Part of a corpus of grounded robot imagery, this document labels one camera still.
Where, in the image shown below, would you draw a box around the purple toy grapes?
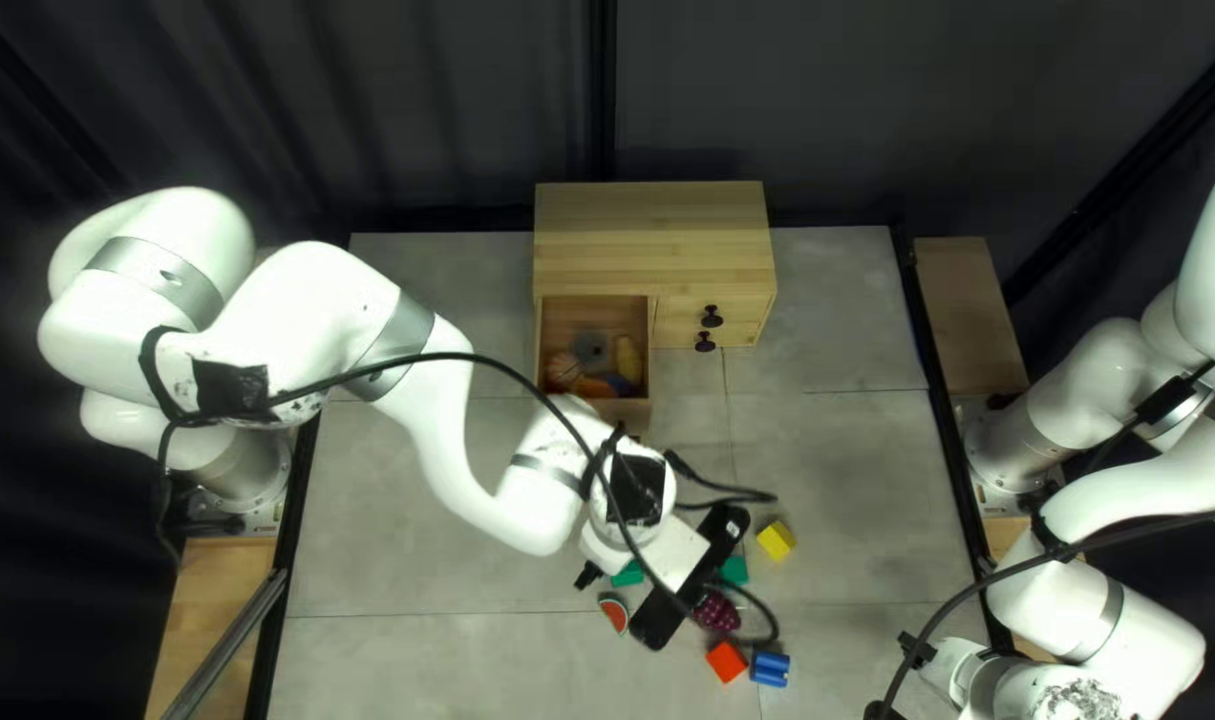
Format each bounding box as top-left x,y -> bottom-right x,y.
690,588 -> 742,634

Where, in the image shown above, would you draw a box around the red toy block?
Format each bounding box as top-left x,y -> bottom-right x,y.
706,640 -> 750,685

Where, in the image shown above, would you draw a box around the yellow toy block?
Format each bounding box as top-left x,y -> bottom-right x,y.
756,520 -> 798,562

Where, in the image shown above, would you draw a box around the black cable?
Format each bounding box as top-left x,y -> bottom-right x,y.
139,325 -> 781,646
862,360 -> 1215,720

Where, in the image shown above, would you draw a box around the wooden chest of drawers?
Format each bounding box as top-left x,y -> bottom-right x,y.
532,180 -> 779,436

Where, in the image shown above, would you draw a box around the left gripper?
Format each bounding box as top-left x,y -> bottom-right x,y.
572,515 -> 715,601

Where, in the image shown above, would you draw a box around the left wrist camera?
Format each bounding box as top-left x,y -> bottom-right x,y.
630,505 -> 753,652

